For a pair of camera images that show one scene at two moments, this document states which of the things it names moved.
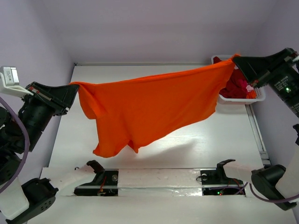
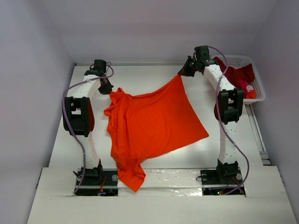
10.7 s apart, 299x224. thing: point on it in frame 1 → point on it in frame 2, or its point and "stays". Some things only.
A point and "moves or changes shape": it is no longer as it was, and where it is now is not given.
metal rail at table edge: [263, 154] stays
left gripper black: [62, 96] → [107, 90]
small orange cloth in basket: [252, 94] stays
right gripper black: [267, 73] → [187, 67]
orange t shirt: [135, 111] moves or changes shape
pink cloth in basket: [249, 88] stays
